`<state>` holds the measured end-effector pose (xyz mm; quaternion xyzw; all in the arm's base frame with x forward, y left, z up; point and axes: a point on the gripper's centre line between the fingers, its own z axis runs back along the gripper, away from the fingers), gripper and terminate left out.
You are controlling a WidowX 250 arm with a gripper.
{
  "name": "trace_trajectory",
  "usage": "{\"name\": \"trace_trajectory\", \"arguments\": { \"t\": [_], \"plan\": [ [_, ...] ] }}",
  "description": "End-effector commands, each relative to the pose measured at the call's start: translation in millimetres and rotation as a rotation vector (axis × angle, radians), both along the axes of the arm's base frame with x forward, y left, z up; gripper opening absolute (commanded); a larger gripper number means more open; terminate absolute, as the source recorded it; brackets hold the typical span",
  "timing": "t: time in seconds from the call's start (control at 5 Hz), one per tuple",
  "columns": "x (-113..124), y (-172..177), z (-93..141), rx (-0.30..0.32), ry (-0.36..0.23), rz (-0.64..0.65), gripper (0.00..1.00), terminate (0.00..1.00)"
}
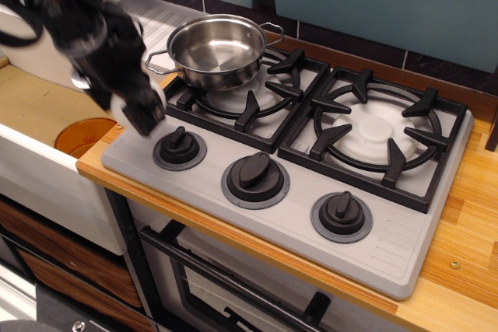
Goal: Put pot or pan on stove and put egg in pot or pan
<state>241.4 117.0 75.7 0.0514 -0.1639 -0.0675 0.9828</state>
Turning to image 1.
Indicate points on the white egg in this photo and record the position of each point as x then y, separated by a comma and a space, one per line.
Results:
118, 104

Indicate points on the lower wooden drawer front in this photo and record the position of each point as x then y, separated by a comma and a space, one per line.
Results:
107, 309

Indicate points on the black oven door handle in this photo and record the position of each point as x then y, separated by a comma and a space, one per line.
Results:
307, 322

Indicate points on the black burner grate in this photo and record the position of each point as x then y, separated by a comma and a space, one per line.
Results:
258, 114
395, 142

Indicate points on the stainless steel pot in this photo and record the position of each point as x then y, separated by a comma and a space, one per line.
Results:
216, 52

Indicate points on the upper wooden drawer front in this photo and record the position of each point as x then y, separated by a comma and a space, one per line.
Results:
62, 248

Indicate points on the wooden drawer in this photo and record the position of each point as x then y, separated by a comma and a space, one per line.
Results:
107, 309
62, 248

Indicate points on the black stove knob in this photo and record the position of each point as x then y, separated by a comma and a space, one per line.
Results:
341, 218
255, 182
179, 150

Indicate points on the right teal wall cabinet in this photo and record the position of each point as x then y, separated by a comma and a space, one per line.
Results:
463, 32

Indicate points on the oven door with window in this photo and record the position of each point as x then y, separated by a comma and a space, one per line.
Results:
214, 309

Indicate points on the black middle stove knob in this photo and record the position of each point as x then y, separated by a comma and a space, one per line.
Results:
255, 182

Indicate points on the black right stove knob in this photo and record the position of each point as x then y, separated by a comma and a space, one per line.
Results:
341, 218

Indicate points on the black left stove knob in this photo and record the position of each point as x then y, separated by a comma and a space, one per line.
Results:
179, 150

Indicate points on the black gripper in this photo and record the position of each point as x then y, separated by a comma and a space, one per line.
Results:
105, 47

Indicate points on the black right burner grate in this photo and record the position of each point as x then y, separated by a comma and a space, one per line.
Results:
395, 142

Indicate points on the black left burner grate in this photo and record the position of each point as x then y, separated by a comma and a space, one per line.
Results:
258, 114

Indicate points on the grey toy stove top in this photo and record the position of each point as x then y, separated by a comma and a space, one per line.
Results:
389, 259

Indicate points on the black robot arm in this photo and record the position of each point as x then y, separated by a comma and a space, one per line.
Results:
42, 16

